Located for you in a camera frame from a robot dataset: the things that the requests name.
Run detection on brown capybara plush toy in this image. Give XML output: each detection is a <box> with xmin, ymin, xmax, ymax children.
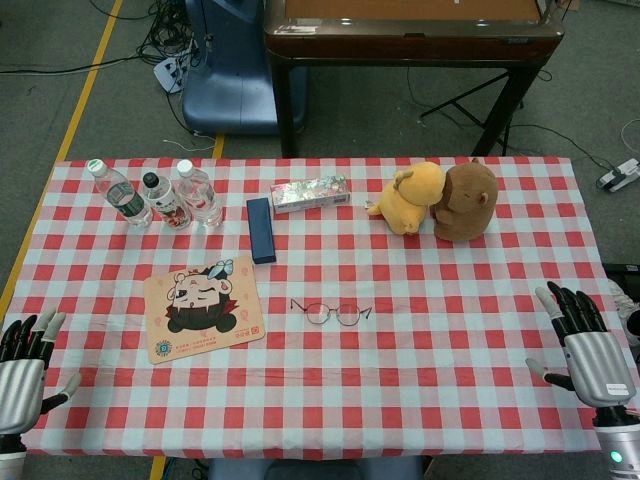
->
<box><xmin>431</xmin><ymin>157</ymin><xmax>500</xmax><ymax>243</ymax></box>

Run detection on yellow plush toy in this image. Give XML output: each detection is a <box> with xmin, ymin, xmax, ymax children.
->
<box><xmin>365</xmin><ymin>161</ymin><xmax>447</xmax><ymax>237</ymax></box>

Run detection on thin frame eyeglasses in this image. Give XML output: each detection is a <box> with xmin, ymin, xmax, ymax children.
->
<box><xmin>289</xmin><ymin>297</ymin><xmax>374</xmax><ymax>327</ymax></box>

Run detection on dark blue glasses case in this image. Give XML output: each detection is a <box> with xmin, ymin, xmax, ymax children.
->
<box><xmin>246</xmin><ymin>197</ymin><xmax>278</xmax><ymax>265</ymax></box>

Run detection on blue machine base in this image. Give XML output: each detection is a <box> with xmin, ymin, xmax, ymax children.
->
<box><xmin>181</xmin><ymin>0</ymin><xmax>309</xmax><ymax>137</ymax></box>

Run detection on dark wooden mahjong table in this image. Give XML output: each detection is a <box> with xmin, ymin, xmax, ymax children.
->
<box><xmin>262</xmin><ymin>0</ymin><xmax>566</xmax><ymax>159</ymax></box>

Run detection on cartoon print mouse pad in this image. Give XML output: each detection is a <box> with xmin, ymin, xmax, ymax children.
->
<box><xmin>143</xmin><ymin>256</ymin><xmax>266</xmax><ymax>366</ymax></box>

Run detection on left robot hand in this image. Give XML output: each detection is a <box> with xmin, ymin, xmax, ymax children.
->
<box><xmin>0</xmin><ymin>307</ymin><xmax>83</xmax><ymax>436</ymax></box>

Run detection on white grey power strip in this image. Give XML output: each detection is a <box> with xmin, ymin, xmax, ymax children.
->
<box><xmin>595</xmin><ymin>157</ymin><xmax>640</xmax><ymax>193</ymax></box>

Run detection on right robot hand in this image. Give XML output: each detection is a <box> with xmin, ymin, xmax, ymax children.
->
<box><xmin>525</xmin><ymin>281</ymin><xmax>639</xmax><ymax>415</ymax></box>

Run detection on green label water bottle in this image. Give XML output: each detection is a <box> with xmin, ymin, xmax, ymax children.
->
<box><xmin>87</xmin><ymin>158</ymin><xmax>154</xmax><ymax>229</ymax></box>

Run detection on colourful toothpaste box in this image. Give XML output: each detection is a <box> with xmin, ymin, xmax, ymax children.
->
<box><xmin>269</xmin><ymin>174</ymin><xmax>350</xmax><ymax>215</ymax></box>

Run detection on red white checkered tablecloth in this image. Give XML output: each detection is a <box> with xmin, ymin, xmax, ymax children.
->
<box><xmin>0</xmin><ymin>156</ymin><xmax>640</xmax><ymax>462</ymax></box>

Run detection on black cap drink bottle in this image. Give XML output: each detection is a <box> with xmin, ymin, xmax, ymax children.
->
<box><xmin>141</xmin><ymin>171</ymin><xmax>194</xmax><ymax>231</ymax></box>

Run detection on red label water bottle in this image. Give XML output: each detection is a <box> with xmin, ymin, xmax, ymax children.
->
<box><xmin>175</xmin><ymin>159</ymin><xmax>225</xmax><ymax>228</ymax></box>

